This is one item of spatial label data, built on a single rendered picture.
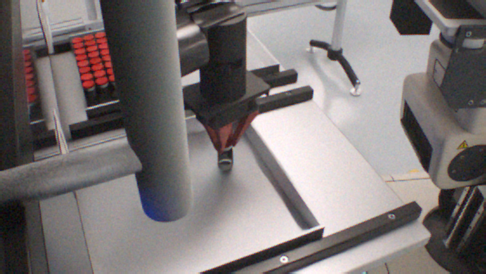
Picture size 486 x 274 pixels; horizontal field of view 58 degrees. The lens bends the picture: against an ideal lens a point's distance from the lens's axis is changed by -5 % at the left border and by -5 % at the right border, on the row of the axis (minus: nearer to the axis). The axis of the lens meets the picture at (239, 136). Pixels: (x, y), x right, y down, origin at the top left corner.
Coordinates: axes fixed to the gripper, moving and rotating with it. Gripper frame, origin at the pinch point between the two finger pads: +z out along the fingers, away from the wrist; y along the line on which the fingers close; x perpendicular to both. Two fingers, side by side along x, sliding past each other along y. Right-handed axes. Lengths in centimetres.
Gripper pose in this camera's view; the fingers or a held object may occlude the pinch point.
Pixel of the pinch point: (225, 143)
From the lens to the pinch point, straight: 63.1
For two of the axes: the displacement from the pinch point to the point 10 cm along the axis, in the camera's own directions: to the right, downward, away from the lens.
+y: -8.0, 4.0, -4.5
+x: 6.1, 5.3, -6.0
